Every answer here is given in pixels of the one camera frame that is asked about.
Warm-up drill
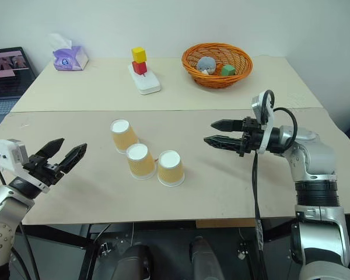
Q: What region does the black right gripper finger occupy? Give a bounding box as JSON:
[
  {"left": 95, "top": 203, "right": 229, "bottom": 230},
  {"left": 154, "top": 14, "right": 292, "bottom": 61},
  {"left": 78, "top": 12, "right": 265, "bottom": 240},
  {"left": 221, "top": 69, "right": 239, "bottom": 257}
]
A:
[
  {"left": 210, "top": 118, "right": 244, "bottom": 133},
  {"left": 203, "top": 135, "right": 244, "bottom": 153}
]

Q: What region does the red wooden cube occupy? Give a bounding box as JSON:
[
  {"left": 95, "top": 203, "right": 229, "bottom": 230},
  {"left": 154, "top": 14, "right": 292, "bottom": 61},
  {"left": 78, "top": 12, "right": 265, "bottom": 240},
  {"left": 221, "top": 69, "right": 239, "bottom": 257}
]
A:
[{"left": 131, "top": 60, "right": 148, "bottom": 76}]

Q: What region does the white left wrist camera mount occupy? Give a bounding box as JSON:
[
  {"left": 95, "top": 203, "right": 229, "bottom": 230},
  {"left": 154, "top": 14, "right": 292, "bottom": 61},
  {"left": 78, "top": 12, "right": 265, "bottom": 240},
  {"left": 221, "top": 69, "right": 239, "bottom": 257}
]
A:
[{"left": 0, "top": 139, "right": 52, "bottom": 194}]

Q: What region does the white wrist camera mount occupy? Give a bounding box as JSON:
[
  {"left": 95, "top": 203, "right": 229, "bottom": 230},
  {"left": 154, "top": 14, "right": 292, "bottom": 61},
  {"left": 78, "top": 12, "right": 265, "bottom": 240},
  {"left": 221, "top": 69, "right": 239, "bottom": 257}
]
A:
[
  {"left": 250, "top": 92, "right": 277, "bottom": 155},
  {"left": 0, "top": 139, "right": 52, "bottom": 194}
]

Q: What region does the white tissue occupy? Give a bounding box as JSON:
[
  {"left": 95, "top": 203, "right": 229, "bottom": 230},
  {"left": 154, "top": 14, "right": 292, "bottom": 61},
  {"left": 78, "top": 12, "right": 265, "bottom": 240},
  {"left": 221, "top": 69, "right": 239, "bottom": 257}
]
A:
[{"left": 48, "top": 33, "right": 74, "bottom": 51}]

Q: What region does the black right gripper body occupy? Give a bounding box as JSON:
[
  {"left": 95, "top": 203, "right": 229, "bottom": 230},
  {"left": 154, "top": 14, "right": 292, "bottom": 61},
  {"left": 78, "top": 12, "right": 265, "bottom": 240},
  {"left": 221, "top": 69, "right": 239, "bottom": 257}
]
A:
[{"left": 237, "top": 116, "right": 265, "bottom": 158}]

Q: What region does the purple tissue box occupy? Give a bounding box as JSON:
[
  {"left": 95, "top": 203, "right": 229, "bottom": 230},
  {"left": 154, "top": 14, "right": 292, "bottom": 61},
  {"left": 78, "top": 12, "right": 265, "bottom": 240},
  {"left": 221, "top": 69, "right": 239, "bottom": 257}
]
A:
[{"left": 52, "top": 45, "right": 90, "bottom": 72}]

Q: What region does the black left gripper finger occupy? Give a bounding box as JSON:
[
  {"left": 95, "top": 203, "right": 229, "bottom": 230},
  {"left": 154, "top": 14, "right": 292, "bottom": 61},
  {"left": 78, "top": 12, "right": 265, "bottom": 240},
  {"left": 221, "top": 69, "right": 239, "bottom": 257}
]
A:
[
  {"left": 34, "top": 137, "right": 66, "bottom": 160},
  {"left": 59, "top": 143, "right": 88, "bottom": 174}
]

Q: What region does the black table frame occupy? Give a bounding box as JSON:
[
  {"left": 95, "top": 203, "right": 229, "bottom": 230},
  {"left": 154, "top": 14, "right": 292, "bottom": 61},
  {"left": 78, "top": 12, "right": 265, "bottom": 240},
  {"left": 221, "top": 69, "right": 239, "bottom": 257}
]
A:
[{"left": 16, "top": 223, "right": 111, "bottom": 280}]

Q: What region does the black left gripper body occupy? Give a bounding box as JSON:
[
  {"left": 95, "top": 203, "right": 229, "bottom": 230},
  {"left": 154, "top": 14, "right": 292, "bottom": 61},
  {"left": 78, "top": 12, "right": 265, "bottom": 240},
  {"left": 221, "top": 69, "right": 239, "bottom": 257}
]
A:
[{"left": 22, "top": 155, "right": 64, "bottom": 187}]

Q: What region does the orange woven basket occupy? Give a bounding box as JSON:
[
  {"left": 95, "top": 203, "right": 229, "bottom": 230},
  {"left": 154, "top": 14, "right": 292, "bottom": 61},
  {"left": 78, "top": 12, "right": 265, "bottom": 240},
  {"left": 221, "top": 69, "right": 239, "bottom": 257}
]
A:
[{"left": 181, "top": 43, "right": 254, "bottom": 89}]

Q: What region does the white rectangular box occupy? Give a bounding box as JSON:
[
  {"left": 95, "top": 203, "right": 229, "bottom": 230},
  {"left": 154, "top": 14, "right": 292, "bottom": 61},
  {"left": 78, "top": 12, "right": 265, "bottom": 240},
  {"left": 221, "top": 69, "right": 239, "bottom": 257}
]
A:
[{"left": 128, "top": 63, "right": 162, "bottom": 96}]

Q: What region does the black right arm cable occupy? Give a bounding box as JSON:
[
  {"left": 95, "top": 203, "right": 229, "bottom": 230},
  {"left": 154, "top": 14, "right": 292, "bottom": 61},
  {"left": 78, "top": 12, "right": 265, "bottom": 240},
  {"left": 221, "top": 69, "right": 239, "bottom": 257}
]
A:
[{"left": 251, "top": 89, "right": 299, "bottom": 280}]

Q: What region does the yellow paper cup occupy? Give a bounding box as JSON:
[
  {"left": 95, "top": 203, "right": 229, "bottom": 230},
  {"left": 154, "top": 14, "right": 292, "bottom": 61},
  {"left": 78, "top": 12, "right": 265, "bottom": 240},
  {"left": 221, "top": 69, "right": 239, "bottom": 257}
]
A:
[
  {"left": 110, "top": 118, "right": 140, "bottom": 155},
  {"left": 125, "top": 143, "right": 158, "bottom": 180},
  {"left": 157, "top": 149, "right": 186, "bottom": 187}
]

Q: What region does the green wooden cube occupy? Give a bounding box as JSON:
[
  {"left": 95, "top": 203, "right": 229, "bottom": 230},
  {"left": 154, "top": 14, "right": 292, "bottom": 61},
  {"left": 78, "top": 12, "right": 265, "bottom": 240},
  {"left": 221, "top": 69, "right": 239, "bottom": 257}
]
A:
[{"left": 220, "top": 64, "right": 236, "bottom": 77}]

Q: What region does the yellow wooden cube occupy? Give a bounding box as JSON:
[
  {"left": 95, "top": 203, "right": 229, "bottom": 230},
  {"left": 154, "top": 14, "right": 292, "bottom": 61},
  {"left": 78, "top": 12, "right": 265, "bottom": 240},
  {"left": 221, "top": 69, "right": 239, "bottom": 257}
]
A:
[{"left": 131, "top": 46, "right": 148, "bottom": 63}]

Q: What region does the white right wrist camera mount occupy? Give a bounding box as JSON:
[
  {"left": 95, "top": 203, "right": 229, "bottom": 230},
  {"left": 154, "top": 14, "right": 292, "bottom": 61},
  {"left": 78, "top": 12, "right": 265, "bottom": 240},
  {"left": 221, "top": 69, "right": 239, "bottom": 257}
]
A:
[{"left": 250, "top": 92, "right": 277, "bottom": 155}]

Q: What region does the open laptop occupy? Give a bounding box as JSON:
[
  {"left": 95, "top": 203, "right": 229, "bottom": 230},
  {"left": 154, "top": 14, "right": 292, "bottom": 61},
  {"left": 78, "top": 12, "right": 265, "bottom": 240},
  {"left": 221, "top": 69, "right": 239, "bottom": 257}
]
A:
[{"left": 0, "top": 47, "right": 37, "bottom": 134}]

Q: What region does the grey plush toy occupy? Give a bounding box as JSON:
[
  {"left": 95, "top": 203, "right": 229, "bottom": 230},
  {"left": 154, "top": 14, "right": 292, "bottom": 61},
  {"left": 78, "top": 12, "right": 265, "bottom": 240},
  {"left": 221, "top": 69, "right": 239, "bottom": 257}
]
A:
[{"left": 195, "top": 57, "right": 217, "bottom": 75}]

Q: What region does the dark rounded shape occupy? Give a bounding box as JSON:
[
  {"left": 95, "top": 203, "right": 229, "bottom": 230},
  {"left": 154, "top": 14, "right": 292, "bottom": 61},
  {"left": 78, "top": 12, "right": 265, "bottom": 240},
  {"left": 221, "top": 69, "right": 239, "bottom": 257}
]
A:
[{"left": 112, "top": 244, "right": 153, "bottom": 280}]

